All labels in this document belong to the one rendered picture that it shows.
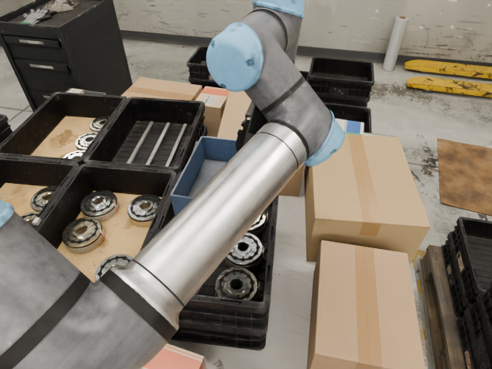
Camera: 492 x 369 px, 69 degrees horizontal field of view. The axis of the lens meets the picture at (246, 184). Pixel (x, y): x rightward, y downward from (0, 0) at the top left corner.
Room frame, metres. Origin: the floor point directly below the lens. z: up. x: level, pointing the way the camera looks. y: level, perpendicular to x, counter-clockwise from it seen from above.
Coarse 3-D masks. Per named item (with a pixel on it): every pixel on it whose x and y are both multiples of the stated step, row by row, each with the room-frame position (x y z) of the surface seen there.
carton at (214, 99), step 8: (208, 88) 1.44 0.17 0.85; (216, 88) 1.44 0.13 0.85; (200, 96) 1.37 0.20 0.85; (208, 96) 1.37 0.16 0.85; (216, 96) 1.37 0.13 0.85; (224, 96) 1.37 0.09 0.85; (208, 104) 1.30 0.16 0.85; (216, 104) 1.30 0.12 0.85; (224, 104) 1.32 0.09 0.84; (208, 112) 1.28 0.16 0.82; (216, 112) 1.28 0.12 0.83; (208, 120) 1.28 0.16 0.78; (216, 120) 1.28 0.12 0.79
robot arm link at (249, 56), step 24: (240, 24) 0.46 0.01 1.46; (264, 24) 0.48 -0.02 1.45; (216, 48) 0.43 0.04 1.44; (240, 48) 0.42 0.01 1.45; (264, 48) 0.44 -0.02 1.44; (216, 72) 0.43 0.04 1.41; (240, 72) 0.42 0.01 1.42; (264, 72) 0.43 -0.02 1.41; (288, 72) 0.44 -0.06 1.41; (264, 96) 0.42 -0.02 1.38
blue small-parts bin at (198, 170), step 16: (208, 144) 0.67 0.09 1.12; (224, 144) 0.66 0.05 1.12; (192, 160) 0.60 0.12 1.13; (208, 160) 0.67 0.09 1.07; (224, 160) 0.66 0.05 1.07; (192, 176) 0.58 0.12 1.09; (208, 176) 0.61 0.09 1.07; (176, 192) 0.50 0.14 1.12; (192, 192) 0.56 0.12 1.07; (176, 208) 0.48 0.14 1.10
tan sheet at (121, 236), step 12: (120, 204) 0.75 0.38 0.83; (120, 216) 0.70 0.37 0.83; (108, 228) 0.65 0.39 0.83; (120, 228) 0.65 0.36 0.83; (132, 228) 0.65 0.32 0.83; (144, 228) 0.65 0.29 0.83; (108, 240) 0.61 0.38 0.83; (120, 240) 0.61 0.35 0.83; (132, 240) 0.61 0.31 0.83; (60, 252) 0.57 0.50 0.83; (96, 252) 0.57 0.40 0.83; (108, 252) 0.57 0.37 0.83; (120, 252) 0.57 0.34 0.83; (132, 252) 0.57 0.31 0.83; (84, 264) 0.53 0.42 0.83; (96, 264) 0.53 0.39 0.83
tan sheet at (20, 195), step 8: (8, 184) 0.84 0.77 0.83; (16, 184) 0.84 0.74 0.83; (24, 184) 0.84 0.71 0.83; (0, 192) 0.80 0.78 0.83; (8, 192) 0.80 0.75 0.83; (16, 192) 0.80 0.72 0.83; (24, 192) 0.80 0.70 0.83; (32, 192) 0.80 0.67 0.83; (8, 200) 0.77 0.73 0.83; (16, 200) 0.77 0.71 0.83; (24, 200) 0.77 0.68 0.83; (16, 208) 0.73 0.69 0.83; (24, 208) 0.73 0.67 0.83
